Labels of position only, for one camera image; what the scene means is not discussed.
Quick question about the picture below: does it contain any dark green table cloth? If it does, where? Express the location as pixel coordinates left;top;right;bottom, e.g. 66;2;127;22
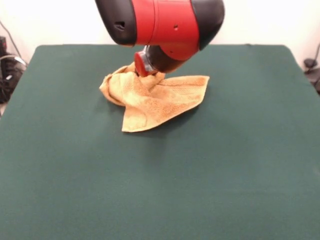
0;44;320;240

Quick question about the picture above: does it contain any orange terry towel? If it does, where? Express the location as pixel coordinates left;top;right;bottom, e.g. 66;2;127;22
99;62;210;133

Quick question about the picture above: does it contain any white cable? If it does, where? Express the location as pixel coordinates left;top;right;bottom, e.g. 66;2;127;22
0;54;28;67

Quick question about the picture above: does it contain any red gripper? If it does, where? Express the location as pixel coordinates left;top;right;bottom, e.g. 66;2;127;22
134;51;150;77

